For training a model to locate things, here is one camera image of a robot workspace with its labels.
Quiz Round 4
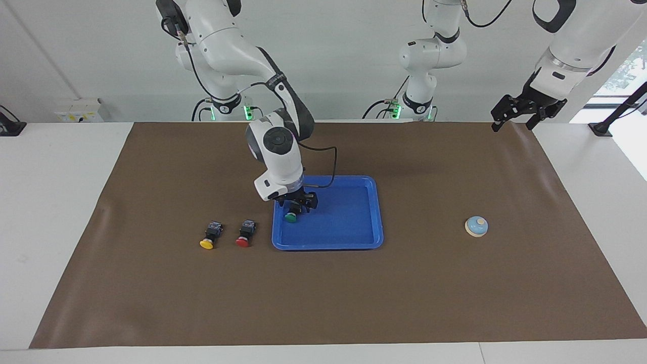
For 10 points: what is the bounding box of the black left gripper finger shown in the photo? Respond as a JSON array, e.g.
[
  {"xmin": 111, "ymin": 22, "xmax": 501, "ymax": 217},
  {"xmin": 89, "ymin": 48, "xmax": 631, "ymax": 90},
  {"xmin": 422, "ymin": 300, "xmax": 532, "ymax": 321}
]
[
  {"xmin": 526, "ymin": 105, "xmax": 545, "ymax": 131},
  {"xmin": 491, "ymin": 94, "xmax": 526, "ymax": 133}
]

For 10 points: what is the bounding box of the red push button switch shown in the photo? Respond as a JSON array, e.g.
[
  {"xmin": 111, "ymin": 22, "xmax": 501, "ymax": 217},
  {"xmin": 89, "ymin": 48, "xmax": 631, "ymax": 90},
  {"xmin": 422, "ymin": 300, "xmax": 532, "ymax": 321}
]
[{"xmin": 235, "ymin": 219, "xmax": 256, "ymax": 248}]

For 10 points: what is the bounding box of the yellow push button switch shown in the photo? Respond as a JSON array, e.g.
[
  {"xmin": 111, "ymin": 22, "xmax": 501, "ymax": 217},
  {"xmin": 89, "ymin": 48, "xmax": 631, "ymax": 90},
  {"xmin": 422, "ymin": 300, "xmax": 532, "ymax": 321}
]
[{"xmin": 199, "ymin": 220, "xmax": 224, "ymax": 250}]

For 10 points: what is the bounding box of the blue plastic tray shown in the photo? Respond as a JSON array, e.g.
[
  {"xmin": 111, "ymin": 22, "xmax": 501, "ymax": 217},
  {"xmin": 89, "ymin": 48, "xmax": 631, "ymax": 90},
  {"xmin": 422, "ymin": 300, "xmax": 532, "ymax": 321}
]
[{"xmin": 271, "ymin": 175, "xmax": 384, "ymax": 251}]

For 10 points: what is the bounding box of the light blue service bell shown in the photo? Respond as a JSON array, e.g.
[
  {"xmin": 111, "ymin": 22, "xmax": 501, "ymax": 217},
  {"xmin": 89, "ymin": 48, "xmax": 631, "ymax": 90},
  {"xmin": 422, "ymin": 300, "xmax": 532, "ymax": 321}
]
[{"xmin": 465, "ymin": 215, "xmax": 489, "ymax": 238}]

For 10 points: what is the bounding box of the black tilted stand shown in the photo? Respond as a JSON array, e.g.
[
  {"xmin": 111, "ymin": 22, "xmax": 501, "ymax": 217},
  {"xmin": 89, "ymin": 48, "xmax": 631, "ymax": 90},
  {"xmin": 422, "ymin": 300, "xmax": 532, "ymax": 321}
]
[{"xmin": 588, "ymin": 81, "xmax": 647, "ymax": 138}]

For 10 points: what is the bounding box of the bright window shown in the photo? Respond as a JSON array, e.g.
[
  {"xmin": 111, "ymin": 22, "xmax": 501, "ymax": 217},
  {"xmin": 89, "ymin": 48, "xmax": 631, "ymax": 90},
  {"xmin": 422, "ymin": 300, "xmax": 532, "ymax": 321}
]
[{"xmin": 594, "ymin": 40, "xmax": 647, "ymax": 97}]

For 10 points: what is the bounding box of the brown table mat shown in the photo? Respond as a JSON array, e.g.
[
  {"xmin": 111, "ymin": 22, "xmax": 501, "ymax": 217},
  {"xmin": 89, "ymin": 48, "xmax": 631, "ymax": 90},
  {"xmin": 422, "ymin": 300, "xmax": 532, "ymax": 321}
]
[{"xmin": 29, "ymin": 121, "xmax": 647, "ymax": 349}]

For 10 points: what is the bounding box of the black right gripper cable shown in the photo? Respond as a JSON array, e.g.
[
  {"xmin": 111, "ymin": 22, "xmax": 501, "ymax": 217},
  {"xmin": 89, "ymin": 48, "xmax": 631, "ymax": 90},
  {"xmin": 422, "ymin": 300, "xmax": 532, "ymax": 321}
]
[{"xmin": 172, "ymin": 20, "xmax": 338, "ymax": 190}]

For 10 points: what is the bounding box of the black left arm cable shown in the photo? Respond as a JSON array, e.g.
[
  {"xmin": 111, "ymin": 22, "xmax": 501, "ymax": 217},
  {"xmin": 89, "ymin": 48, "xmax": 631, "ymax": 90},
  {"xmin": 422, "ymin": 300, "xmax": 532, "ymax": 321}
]
[{"xmin": 461, "ymin": 0, "xmax": 514, "ymax": 28}]

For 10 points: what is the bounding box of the black left base cable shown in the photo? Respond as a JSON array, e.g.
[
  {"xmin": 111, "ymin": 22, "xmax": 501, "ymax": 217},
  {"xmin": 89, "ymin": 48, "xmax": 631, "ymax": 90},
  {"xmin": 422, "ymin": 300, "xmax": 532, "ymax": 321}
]
[{"xmin": 362, "ymin": 76, "xmax": 410, "ymax": 120}]

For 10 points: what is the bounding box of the black base cable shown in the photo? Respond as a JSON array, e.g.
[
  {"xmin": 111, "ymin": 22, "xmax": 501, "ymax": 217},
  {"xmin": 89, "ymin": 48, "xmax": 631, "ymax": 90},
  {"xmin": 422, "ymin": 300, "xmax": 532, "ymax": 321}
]
[
  {"xmin": 362, "ymin": 76, "xmax": 410, "ymax": 120},
  {"xmin": 191, "ymin": 97, "xmax": 215, "ymax": 122}
]

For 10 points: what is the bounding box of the black right base cable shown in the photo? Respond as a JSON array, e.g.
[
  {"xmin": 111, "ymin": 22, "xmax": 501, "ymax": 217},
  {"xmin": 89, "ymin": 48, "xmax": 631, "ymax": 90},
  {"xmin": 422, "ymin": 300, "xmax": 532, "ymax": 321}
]
[{"xmin": 191, "ymin": 97, "xmax": 215, "ymax": 122}]

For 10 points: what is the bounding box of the white wall outlet box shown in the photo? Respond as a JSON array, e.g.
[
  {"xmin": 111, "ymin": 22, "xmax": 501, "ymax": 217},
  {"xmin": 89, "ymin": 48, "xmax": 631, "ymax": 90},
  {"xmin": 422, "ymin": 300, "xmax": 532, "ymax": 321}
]
[{"xmin": 55, "ymin": 98, "xmax": 105, "ymax": 123}]

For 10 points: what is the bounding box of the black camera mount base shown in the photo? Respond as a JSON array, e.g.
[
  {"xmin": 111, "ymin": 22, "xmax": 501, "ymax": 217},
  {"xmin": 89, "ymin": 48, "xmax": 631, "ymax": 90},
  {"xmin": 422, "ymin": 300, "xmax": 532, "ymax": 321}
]
[{"xmin": 0, "ymin": 105, "xmax": 27, "ymax": 137}]

